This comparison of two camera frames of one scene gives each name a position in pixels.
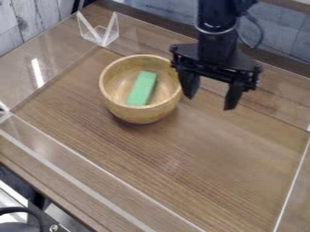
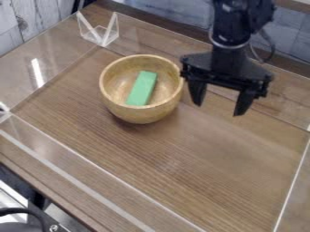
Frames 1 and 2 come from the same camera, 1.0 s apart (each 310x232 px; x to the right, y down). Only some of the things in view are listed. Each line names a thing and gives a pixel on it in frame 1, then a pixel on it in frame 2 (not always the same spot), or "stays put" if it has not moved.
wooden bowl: x=117 y=79 stays put
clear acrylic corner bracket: x=97 y=34 stays put
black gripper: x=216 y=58 → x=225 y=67
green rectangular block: x=141 y=88 stays put
